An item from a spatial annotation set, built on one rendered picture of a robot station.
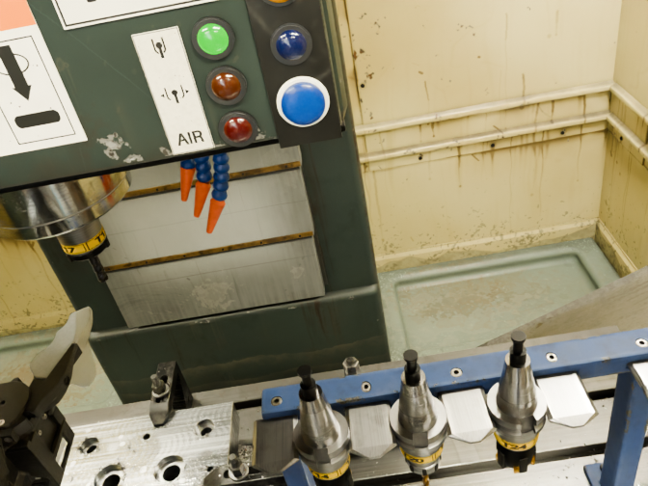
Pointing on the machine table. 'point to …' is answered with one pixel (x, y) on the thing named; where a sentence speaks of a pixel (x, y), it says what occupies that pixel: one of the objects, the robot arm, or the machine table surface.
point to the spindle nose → (60, 206)
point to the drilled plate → (153, 448)
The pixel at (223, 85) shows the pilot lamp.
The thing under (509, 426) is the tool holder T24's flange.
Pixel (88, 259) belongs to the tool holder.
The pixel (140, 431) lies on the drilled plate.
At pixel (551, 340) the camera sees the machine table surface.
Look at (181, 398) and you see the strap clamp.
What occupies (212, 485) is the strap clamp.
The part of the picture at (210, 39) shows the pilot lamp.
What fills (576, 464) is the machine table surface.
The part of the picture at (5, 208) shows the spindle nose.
